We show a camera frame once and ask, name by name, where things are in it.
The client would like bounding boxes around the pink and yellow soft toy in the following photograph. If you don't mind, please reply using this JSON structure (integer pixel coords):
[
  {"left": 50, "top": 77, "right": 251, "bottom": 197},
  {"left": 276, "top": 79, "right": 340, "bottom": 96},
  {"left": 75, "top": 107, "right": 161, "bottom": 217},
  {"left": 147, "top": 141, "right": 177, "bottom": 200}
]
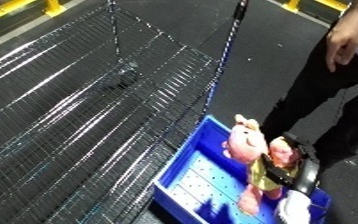
[{"left": 219, "top": 113, "right": 306, "bottom": 216}]

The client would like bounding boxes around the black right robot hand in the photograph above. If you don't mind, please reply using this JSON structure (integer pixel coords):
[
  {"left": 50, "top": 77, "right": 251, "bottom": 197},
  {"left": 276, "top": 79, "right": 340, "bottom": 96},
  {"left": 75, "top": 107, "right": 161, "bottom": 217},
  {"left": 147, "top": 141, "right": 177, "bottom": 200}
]
[{"left": 258, "top": 132, "right": 323, "bottom": 198}]

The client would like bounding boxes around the person's hand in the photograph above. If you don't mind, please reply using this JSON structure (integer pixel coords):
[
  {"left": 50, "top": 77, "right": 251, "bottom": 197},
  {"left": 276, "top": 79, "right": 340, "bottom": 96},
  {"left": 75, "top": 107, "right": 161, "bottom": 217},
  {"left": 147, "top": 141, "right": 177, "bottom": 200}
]
[{"left": 322, "top": 19, "right": 358, "bottom": 73}]

